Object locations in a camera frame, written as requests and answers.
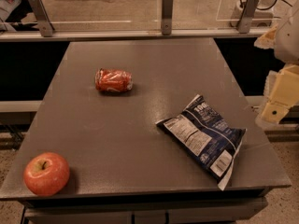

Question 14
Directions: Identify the red apple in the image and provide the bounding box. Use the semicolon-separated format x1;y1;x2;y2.
23;152;70;197

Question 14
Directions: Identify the right metal bracket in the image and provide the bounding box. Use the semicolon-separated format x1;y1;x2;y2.
236;0;260;34

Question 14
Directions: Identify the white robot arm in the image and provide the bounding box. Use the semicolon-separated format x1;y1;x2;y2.
254;1;299;127

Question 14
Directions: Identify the grey table frame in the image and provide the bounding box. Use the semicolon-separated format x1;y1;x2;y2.
22;190;267;224

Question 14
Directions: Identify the metal bracket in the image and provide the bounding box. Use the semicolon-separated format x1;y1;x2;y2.
161;0;173;35
236;0;260;34
28;0;54;37

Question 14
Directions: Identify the middle metal bracket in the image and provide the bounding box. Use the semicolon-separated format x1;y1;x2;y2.
161;0;173;35

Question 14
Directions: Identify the blue chip bag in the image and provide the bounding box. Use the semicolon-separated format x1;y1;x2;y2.
156;94;246;190

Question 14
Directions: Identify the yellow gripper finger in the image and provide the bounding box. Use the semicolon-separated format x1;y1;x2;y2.
254;25;278;49
260;64;299;124

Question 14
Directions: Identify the left metal bracket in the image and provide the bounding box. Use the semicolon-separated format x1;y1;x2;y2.
28;0;54;37

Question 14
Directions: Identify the crushed red coke can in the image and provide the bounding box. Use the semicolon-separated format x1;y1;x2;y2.
94;68;133;92

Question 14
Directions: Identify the white base with cable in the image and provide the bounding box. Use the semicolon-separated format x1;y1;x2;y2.
229;0;294;28

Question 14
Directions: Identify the metal rail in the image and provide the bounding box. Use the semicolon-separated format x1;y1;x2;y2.
0;27;268;42

